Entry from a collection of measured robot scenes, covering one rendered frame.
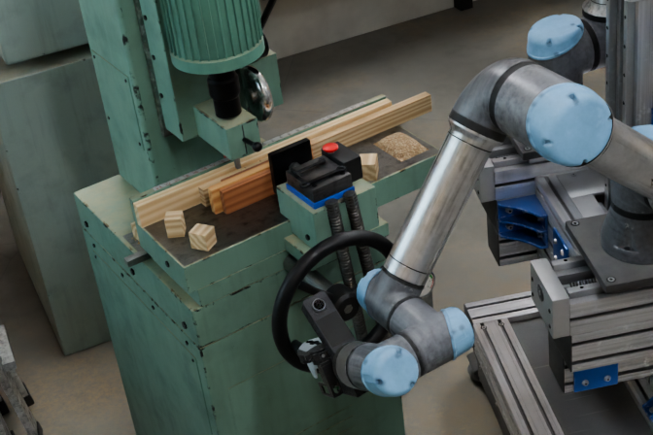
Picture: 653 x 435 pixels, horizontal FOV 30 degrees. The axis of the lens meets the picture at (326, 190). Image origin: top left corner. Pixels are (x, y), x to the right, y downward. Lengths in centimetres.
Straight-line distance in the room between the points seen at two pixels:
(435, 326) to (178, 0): 75
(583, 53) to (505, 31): 249
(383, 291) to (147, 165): 77
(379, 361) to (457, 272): 187
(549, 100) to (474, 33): 334
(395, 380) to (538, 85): 48
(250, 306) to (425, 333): 57
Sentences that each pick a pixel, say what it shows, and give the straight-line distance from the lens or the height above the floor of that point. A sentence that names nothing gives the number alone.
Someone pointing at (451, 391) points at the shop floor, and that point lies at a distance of 325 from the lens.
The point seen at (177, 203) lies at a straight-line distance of 239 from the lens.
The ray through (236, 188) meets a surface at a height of 95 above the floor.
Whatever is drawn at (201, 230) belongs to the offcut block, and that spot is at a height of 94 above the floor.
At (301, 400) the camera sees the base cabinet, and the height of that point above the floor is 47.
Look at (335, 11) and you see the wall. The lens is 510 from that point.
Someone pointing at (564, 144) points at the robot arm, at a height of 125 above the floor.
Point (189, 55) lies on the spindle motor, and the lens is 223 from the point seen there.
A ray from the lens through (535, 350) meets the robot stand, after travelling 304.
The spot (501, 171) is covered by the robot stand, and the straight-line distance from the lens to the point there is 268.
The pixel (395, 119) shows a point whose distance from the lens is 258.
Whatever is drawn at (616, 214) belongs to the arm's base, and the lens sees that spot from 227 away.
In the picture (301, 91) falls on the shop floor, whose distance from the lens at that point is 478.
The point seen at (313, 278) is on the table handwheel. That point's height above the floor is 83.
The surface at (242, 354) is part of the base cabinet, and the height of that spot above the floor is 65.
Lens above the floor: 215
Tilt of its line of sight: 32 degrees down
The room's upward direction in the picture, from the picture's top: 8 degrees counter-clockwise
